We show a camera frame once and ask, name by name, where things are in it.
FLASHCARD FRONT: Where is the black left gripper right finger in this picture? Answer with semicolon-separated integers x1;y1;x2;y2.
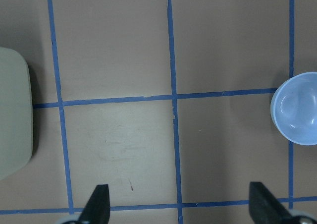
249;182;297;224

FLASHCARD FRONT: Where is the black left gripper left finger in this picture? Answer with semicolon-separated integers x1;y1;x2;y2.
77;184;110;224

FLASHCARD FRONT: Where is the blue bowl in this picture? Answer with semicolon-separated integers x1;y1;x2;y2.
270;72;317;146

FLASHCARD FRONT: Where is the cream toaster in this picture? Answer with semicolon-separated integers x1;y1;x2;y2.
0;47;33;180

